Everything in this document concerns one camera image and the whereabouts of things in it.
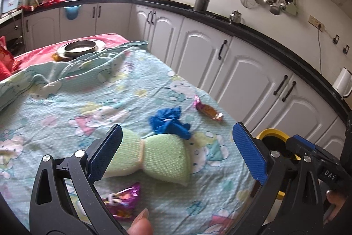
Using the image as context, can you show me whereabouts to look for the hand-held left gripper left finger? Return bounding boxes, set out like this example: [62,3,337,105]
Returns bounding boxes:
[29,123,130,235]

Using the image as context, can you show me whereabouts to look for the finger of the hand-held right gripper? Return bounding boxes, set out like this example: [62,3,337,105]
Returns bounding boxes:
[286,134,341,169]

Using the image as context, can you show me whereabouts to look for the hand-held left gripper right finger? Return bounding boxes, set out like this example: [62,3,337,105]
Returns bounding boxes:
[232,122,326,235]

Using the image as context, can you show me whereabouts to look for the yellow bin with black liner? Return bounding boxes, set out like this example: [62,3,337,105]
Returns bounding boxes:
[256,128,302,201]

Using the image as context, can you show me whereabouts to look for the purple candy wrapper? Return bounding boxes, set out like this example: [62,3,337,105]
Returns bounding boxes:
[102,182,141,221]

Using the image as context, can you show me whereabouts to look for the orange purple snack wrapper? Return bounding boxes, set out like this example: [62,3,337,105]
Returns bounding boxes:
[193,94,224,122]

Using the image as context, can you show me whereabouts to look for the blue glove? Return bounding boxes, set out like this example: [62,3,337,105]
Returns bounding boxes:
[149,106,192,140]

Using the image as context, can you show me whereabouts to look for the person's right hand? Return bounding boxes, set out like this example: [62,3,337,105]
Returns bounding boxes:
[326,189,346,221]

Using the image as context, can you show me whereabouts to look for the person's left hand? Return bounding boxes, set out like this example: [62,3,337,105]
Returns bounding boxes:
[127,209,153,235]

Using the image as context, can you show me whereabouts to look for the cartoon-printed teal blanket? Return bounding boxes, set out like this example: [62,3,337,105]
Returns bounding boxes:
[0,41,259,235]

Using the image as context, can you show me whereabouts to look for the white electric kettle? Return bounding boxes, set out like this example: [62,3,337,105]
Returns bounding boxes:
[332,67,352,99]

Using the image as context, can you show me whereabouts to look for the white lower kitchen cabinets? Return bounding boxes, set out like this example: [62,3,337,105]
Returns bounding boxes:
[22,2,347,153]

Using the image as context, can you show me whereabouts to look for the metal plate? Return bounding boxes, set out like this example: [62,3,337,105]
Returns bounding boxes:
[57,39,106,59]

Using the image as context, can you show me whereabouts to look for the pink blanket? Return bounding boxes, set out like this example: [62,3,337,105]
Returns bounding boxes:
[12,33,130,71]

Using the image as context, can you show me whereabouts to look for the black countertop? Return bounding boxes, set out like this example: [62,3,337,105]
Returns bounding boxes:
[0,0,352,123]

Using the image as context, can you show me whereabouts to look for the red flower-printed bag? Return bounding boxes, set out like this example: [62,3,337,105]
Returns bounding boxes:
[0,36,15,82]

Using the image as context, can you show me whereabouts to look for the small metal kettle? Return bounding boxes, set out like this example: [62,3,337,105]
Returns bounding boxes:
[229,10,243,25]

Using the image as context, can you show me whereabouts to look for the blue basin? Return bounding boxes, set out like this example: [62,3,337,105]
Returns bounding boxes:
[64,5,83,20]

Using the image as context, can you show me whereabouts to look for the metal pot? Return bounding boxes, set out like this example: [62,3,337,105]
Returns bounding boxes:
[194,0,210,12]

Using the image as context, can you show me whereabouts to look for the blue storage box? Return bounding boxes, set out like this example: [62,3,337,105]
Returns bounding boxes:
[0,0,22,15]

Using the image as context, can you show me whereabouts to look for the black power cable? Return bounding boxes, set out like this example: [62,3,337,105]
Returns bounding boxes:
[317,27,324,74]

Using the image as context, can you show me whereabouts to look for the wall socket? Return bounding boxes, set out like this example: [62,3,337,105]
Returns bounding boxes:
[308,15,325,31]

